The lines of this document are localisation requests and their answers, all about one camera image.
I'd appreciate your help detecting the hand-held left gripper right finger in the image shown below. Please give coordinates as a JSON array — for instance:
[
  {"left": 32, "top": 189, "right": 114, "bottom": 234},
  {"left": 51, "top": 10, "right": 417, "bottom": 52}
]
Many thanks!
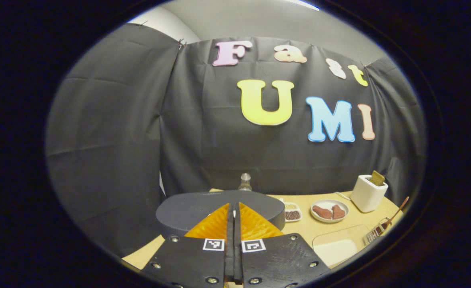
[{"left": 234, "top": 202, "right": 332, "bottom": 288}]

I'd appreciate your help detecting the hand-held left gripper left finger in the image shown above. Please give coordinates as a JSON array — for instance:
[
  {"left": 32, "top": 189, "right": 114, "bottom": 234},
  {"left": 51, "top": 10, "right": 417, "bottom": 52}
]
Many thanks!
[{"left": 139, "top": 203, "right": 236, "bottom": 288}]

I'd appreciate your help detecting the grey rice cooker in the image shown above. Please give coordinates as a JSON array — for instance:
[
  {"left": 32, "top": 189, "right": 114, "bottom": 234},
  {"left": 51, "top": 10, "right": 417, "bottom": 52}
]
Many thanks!
[{"left": 156, "top": 190, "right": 286, "bottom": 240}]

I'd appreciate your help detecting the dark wooden spoon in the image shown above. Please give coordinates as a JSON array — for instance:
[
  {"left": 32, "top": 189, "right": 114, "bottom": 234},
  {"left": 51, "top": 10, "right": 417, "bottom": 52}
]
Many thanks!
[{"left": 373, "top": 196, "right": 410, "bottom": 237}]

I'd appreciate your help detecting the clear plastic rice box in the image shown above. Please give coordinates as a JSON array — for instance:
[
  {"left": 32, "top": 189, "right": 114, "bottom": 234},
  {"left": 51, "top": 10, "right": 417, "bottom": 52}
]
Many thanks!
[{"left": 312, "top": 225, "right": 372, "bottom": 268}]

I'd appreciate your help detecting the white divided grain dish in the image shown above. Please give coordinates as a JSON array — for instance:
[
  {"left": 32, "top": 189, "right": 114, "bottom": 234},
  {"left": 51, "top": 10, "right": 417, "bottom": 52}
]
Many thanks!
[{"left": 283, "top": 202, "right": 303, "bottom": 222}]

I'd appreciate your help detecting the white round plate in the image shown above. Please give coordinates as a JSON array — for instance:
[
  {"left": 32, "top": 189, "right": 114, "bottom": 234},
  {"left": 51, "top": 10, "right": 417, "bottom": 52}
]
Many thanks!
[{"left": 310, "top": 199, "right": 349, "bottom": 224}]

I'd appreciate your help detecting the small glass bottle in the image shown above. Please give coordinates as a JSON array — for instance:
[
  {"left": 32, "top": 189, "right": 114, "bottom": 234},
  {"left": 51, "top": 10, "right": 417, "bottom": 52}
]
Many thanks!
[{"left": 238, "top": 173, "right": 253, "bottom": 192}]

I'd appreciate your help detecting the white toaster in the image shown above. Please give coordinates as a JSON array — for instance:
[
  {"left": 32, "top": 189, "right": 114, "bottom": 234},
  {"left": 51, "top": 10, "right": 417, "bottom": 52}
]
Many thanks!
[{"left": 350, "top": 175, "right": 389, "bottom": 213}]

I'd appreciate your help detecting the black backdrop cloth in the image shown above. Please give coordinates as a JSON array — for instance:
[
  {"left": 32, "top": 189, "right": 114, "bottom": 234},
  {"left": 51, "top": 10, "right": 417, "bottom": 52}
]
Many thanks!
[{"left": 45, "top": 23, "right": 427, "bottom": 258}]

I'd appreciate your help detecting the large ceiling light panel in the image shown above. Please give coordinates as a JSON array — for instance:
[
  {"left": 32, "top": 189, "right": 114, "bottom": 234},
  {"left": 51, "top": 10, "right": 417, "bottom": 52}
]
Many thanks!
[{"left": 285, "top": 0, "right": 321, "bottom": 11}]

